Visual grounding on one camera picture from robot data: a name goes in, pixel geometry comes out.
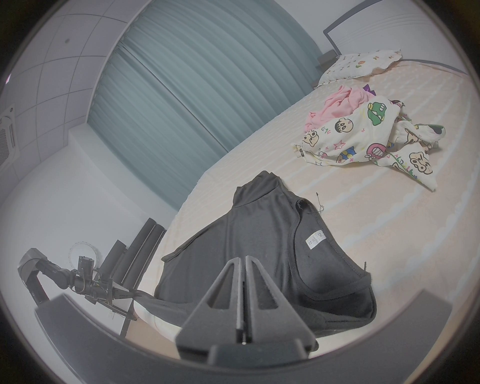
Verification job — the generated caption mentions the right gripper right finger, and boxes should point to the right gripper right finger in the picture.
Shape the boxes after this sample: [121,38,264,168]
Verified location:
[244,256,320,356]

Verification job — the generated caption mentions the black T-shirt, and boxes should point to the black T-shirt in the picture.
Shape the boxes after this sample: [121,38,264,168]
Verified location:
[154,170,377,336]

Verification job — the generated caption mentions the grey bedside table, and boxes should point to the grey bedside table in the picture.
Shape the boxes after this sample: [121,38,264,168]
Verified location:
[317,50,340,68]

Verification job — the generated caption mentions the white ceiling air conditioner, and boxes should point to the white ceiling air conditioner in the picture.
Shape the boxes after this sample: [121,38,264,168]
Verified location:
[0,104,20,167]

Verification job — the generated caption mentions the white printed garment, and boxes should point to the white printed garment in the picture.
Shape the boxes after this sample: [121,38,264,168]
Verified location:
[292,95,447,192]

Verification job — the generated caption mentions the bed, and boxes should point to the bed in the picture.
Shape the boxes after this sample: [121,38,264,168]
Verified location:
[124,0,480,361]

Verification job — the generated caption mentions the blue-green curtain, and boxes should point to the blue-green curtain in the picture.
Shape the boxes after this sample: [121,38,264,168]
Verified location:
[87,45,229,211]
[120,0,327,152]

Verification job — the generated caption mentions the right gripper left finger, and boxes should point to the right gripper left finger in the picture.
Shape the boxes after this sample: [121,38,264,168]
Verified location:
[175,257,244,355]

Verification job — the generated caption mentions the white printed pillow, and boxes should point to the white printed pillow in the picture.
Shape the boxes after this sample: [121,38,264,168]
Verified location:
[318,49,403,87]

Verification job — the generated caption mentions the pink garment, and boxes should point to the pink garment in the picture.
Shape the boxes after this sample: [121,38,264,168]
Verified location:
[304,85,370,132]

